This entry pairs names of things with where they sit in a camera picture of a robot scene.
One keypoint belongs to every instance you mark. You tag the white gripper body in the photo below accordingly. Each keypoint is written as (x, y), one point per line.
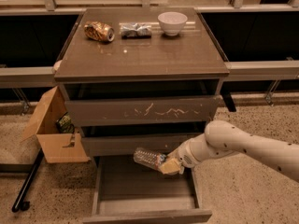
(184, 154)

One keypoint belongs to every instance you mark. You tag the clear plastic water bottle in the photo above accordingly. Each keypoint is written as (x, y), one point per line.
(149, 158)

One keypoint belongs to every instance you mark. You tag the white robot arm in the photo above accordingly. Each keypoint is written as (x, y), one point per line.
(222, 139)

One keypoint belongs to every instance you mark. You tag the grey open bottom drawer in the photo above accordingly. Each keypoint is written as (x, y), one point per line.
(129, 193)

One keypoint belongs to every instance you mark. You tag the grey middle drawer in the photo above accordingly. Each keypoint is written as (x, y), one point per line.
(125, 139)

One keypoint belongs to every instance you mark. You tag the grey drawer cabinet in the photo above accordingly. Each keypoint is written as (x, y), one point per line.
(190, 55)

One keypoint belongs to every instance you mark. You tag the grey top drawer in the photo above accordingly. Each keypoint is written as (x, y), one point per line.
(147, 102)

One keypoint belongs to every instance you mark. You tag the metal window railing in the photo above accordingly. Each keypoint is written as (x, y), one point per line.
(38, 77)

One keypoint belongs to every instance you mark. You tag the open cardboard box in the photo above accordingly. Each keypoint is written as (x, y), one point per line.
(57, 147)

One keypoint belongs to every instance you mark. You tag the green snack bag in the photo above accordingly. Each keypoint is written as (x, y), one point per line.
(64, 124)

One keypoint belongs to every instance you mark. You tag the white bowl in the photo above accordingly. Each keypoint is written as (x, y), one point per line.
(172, 22)

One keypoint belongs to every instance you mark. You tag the crushed gold soda can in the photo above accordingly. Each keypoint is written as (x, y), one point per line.
(99, 31)

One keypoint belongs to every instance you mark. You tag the black wheeled floor bar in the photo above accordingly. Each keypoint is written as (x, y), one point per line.
(20, 203)

